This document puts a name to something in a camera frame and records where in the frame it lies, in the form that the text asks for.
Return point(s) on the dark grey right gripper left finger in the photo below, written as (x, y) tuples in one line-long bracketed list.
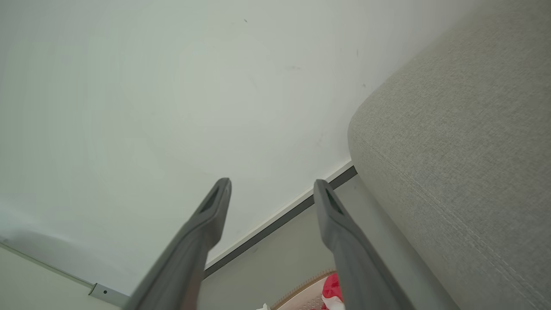
[(185, 258)]

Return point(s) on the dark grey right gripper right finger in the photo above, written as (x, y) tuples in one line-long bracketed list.
[(357, 262)]

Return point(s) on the red basketball jersey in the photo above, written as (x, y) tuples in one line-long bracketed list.
[(331, 289)]

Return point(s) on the white cloth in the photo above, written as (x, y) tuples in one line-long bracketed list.
[(263, 307)]

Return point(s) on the wicker laundry basket white lining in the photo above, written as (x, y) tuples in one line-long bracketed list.
[(301, 300)]

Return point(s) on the light grey fabric sofa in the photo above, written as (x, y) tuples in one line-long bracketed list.
[(473, 150)]

